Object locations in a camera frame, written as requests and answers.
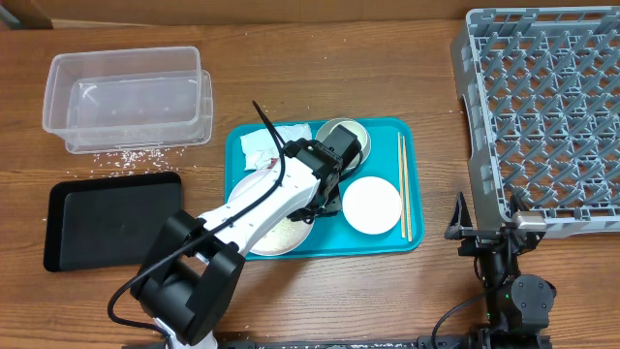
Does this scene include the teal serving tray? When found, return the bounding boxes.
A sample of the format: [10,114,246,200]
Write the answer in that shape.
[224,117,425,261]

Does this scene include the clear plastic bin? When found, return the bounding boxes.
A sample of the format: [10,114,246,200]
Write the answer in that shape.
[42,47,213,154]

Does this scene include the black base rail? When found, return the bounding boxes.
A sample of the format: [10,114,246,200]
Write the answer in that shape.
[218,335,553,349]

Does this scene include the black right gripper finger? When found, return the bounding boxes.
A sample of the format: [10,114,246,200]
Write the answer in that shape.
[445,192,473,240]
[509,189,530,213]

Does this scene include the grey dishwasher rack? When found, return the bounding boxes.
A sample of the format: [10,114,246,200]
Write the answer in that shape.
[450,6,619,238]

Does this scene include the scattered rice grains on table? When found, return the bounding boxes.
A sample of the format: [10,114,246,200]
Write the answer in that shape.
[59,147,206,179]

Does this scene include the large white plate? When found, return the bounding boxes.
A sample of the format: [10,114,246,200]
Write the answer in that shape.
[228,170,314,257]

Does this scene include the wooden chopstick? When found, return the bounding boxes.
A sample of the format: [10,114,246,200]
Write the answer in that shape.
[397,132,406,239]
[401,136,413,242]

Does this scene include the black plastic tray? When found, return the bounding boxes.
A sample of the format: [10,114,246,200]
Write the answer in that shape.
[43,172,183,272]

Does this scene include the grey bowl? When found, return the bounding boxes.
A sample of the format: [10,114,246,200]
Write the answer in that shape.
[315,118,371,170]

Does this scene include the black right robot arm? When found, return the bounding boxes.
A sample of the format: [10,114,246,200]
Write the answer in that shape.
[430,193,557,349]

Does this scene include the red snack wrapper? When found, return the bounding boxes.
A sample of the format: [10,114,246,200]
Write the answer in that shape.
[266,158,279,169]

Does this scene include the white napkin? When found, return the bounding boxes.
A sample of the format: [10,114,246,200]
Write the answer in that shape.
[240,123,312,171]

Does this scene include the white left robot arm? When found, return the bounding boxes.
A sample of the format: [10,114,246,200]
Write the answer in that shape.
[131,126,361,346]

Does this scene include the small white plate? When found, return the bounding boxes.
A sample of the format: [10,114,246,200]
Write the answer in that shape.
[342,176,402,235]

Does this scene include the left wooden chopstick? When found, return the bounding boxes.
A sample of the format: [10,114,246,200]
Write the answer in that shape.
[397,132,406,239]

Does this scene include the right wooden chopstick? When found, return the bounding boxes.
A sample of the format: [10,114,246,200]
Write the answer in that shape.
[401,136,413,242]

